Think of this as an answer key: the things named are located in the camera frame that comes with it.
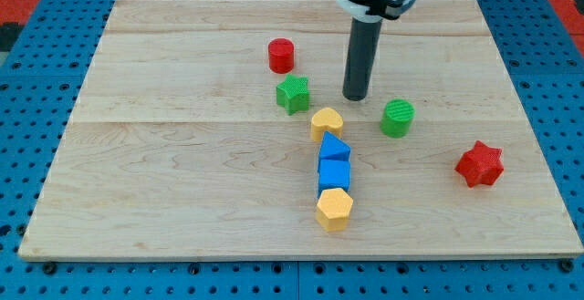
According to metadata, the blue triangle block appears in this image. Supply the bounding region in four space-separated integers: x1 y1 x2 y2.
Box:
318 131 351 161

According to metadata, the green star block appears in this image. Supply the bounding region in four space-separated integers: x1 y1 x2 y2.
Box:
276 74 310 115

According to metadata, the yellow heart block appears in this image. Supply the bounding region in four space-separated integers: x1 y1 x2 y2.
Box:
310 107 344 142

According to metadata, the yellow hexagon block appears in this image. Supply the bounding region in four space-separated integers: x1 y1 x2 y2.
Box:
315 188 354 233

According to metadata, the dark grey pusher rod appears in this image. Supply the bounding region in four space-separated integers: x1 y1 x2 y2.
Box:
342 18 382 101

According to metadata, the red star block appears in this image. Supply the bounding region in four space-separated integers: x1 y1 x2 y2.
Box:
454 140 505 188

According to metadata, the blue cube block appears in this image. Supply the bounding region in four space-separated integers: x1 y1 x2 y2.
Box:
318 160 351 196

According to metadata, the wooden board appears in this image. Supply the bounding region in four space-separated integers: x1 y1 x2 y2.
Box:
18 0 583 263

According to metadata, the green cylinder block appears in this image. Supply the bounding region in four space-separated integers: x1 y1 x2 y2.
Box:
380 98 415 138

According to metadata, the red cylinder block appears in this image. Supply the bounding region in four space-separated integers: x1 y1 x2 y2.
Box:
267 38 295 74

